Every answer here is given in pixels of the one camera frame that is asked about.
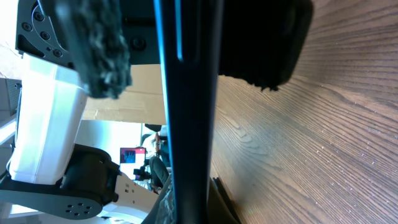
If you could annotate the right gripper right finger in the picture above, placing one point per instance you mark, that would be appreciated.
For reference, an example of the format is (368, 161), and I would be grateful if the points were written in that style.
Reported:
(262, 40)

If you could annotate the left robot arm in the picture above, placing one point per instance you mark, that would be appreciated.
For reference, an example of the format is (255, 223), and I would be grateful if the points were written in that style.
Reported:
(48, 171)

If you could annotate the teal Galaxy smartphone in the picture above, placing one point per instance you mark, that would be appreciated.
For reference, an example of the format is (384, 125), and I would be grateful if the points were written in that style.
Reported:
(189, 37)

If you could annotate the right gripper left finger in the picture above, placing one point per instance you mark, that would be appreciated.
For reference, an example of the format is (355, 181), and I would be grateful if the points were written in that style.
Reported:
(95, 41)

